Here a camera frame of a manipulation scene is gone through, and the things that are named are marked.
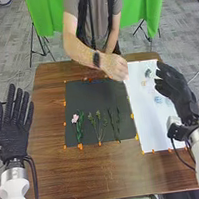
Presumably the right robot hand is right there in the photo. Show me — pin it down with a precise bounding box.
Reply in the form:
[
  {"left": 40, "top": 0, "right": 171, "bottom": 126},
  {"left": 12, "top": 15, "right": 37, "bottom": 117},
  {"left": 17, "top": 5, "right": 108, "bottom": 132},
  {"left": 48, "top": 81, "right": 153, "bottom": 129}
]
[{"left": 151, "top": 56, "right": 199, "bottom": 130}]

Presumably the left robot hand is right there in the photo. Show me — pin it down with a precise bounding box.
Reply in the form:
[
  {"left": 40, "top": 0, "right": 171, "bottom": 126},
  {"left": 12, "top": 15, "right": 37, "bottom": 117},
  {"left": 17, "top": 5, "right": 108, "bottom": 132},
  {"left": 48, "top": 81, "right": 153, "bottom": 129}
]
[{"left": 0, "top": 81, "right": 41, "bottom": 165}]

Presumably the dark mat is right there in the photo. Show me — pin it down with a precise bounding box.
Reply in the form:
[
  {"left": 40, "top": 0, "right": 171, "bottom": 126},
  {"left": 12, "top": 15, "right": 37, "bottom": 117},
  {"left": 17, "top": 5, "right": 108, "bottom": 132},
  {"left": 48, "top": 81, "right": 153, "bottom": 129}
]
[{"left": 57, "top": 73, "right": 140, "bottom": 150}]

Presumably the person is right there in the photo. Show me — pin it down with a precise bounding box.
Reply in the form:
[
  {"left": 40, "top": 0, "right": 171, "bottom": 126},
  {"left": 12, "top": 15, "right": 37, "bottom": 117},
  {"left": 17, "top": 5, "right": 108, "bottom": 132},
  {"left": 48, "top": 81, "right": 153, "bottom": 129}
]
[{"left": 57, "top": 0, "right": 134, "bottom": 89}]

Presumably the blue flower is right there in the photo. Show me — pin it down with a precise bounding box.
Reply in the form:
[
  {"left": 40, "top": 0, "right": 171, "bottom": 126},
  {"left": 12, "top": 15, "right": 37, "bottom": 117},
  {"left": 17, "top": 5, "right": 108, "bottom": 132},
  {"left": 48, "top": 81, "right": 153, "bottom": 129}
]
[{"left": 152, "top": 93, "right": 173, "bottom": 109}]

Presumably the white sheet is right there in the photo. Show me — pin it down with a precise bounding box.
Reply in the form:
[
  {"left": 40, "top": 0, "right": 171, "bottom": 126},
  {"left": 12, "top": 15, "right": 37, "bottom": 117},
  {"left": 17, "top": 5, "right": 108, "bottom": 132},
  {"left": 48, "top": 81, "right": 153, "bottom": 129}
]
[{"left": 120, "top": 56, "right": 189, "bottom": 157}]

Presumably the pink flower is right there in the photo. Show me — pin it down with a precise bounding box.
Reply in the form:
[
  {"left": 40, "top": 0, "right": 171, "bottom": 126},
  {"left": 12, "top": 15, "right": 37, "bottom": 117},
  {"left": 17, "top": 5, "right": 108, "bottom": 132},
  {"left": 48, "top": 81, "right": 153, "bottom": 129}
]
[{"left": 70, "top": 110, "right": 89, "bottom": 146}]

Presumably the green sprig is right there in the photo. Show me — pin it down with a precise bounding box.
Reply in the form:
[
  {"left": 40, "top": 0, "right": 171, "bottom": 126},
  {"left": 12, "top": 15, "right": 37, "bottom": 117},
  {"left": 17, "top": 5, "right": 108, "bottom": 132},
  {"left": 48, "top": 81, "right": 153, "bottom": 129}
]
[
  {"left": 106, "top": 105, "right": 125, "bottom": 144},
  {"left": 86, "top": 108, "right": 112, "bottom": 145}
]

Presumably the black tripod stand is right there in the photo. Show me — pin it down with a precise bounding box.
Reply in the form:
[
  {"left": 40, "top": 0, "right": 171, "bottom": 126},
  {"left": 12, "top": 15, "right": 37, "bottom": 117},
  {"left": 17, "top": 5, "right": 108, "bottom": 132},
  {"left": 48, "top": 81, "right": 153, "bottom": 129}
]
[
  {"left": 24, "top": 20, "right": 58, "bottom": 69},
  {"left": 130, "top": 17, "right": 164, "bottom": 46}
]

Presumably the black cable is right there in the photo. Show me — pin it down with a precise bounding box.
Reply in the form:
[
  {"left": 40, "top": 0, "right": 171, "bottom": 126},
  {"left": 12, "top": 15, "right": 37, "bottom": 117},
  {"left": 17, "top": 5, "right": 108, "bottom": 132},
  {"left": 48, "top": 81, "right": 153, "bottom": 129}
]
[{"left": 170, "top": 134, "right": 198, "bottom": 175}]

